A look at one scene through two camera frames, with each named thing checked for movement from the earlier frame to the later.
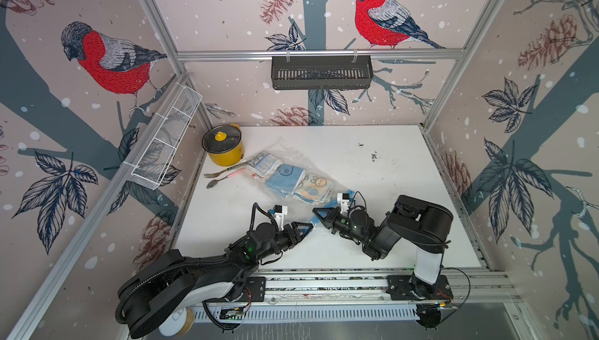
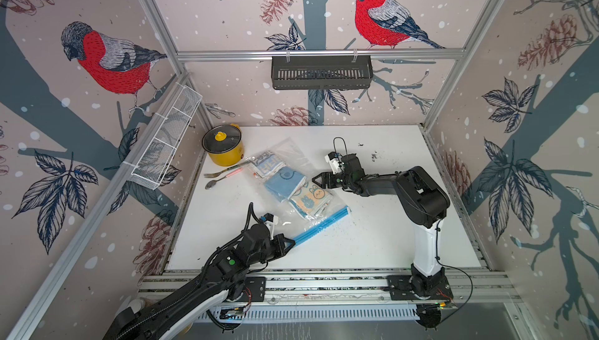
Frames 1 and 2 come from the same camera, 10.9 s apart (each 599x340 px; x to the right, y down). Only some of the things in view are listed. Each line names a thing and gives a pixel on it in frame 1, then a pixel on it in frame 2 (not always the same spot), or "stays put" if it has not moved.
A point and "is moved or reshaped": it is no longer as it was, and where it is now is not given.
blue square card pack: x=285 y=179 stays put
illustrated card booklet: x=313 y=189 is moved or reshaped
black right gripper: x=332 y=218 → x=325 y=179
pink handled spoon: x=213 y=182 stays put
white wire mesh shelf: x=161 y=146 stays put
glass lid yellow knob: x=221 y=138 stays put
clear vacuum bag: x=295 y=179 is moved or reshaped
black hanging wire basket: x=321 y=72 stays put
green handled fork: x=218 y=174 stays put
